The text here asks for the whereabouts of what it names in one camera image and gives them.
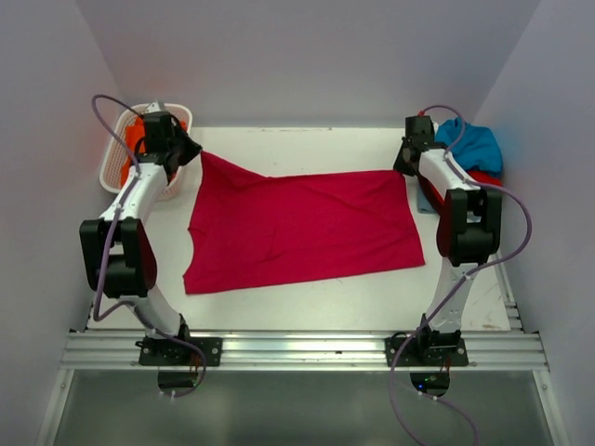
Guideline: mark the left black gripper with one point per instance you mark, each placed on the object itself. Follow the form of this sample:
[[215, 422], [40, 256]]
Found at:
[[192, 149]]

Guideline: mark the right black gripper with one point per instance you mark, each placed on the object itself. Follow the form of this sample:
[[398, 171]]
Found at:
[[399, 163]]

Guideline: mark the crimson pink t shirt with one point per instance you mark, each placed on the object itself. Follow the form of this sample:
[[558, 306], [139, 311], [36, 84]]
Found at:
[[251, 231]]

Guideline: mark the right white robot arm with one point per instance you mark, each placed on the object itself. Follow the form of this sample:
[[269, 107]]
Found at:
[[468, 234]]

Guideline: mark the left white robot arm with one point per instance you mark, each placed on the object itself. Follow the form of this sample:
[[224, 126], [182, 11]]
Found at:
[[120, 264]]

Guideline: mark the orange t shirt in basket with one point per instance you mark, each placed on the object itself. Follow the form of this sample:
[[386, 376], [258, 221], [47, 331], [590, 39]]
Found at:
[[133, 135]]

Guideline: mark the light blue folded t shirt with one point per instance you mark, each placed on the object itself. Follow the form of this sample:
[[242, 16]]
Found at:
[[423, 205]]

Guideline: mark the white plastic laundry basket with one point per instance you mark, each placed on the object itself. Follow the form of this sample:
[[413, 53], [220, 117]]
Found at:
[[111, 175]]

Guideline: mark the red folded t shirt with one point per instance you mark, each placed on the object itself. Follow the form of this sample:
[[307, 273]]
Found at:
[[485, 179]]

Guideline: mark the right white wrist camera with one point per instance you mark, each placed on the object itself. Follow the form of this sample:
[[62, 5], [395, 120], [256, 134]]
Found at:
[[435, 125]]

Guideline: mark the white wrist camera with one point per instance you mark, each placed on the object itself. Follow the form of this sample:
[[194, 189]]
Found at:
[[155, 106], [435, 125]]

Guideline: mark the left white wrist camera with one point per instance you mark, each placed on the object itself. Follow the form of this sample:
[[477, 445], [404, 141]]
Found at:
[[155, 106]]

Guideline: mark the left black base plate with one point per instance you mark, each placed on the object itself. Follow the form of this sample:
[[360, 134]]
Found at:
[[194, 351]]

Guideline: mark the aluminium front rail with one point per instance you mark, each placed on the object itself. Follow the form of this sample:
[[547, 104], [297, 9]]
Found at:
[[303, 351]]

